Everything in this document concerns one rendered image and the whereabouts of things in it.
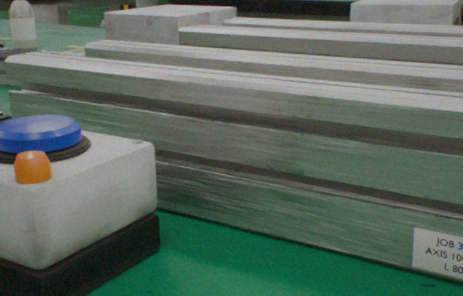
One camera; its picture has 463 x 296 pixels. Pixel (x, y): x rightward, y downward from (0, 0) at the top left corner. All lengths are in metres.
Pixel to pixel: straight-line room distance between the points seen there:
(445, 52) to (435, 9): 0.19
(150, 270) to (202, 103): 0.09
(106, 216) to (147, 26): 0.34
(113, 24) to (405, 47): 0.29
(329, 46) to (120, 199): 0.26
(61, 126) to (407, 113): 0.16
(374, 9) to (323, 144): 0.38
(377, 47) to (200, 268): 0.25
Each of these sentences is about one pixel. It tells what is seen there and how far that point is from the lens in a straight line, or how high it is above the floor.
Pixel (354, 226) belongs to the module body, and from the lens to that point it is 0.33.
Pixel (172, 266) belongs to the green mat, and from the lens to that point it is 0.34.
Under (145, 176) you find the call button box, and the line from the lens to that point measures 0.33.
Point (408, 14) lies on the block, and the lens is 0.69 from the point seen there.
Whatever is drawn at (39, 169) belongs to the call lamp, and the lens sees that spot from 0.28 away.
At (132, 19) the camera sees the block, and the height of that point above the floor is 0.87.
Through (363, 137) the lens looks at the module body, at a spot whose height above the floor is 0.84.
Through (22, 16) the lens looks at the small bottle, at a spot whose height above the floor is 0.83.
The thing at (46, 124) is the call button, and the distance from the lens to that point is 0.32.
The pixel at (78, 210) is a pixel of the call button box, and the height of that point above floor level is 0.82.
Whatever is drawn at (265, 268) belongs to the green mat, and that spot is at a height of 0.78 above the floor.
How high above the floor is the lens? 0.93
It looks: 16 degrees down
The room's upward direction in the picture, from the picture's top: 1 degrees counter-clockwise
